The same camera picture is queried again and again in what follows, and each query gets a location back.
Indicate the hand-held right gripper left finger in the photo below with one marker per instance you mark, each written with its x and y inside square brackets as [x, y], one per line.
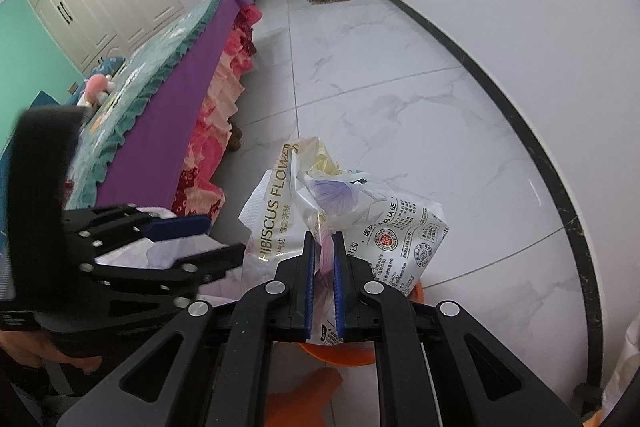
[309, 287]

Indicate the clear printed plastic packaging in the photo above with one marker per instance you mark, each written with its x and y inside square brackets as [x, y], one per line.
[390, 227]

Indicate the pink and white plush toy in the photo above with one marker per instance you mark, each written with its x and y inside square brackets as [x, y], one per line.
[95, 87]

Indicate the purple bed sheet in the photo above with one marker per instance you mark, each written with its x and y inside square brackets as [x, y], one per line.
[170, 117]

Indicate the dark wooden bed leg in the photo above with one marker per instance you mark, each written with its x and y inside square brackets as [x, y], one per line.
[234, 140]

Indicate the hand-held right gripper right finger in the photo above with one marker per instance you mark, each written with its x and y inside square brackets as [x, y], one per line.
[339, 287]

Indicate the cream cloth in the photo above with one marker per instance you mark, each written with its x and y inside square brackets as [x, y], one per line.
[622, 367]

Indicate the pink floral bed skirt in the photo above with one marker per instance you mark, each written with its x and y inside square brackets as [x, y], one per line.
[210, 142]

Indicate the blue floral quilt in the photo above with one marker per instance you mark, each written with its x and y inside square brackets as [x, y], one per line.
[107, 67]

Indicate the person's left hand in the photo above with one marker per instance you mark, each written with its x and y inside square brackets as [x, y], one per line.
[45, 352]

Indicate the yellow paper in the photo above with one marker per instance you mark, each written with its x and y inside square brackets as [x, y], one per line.
[327, 164]

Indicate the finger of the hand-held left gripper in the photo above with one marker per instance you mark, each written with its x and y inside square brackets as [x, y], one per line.
[175, 227]
[215, 259]

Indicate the wall socket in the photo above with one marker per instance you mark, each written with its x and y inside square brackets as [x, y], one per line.
[74, 88]

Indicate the orange plastic bin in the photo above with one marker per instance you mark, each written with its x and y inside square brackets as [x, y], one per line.
[350, 354]

